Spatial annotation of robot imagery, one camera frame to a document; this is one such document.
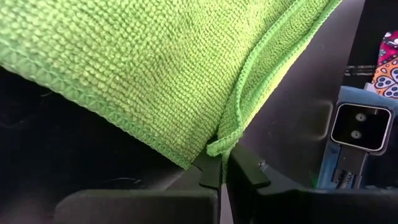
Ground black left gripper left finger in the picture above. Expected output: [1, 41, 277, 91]
[167, 147, 223, 191]

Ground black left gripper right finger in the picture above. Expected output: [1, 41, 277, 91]
[226, 143, 313, 224]

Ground green microfibre towel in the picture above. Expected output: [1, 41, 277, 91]
[0, 0, 343, 185]

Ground black white striped cloth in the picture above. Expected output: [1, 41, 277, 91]
[343, 64, 377, 78]

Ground colourful flower print cloth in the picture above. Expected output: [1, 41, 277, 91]
[370, 30, 398, 100]

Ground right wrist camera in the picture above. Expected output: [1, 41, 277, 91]
[329, 101, 395, 156]

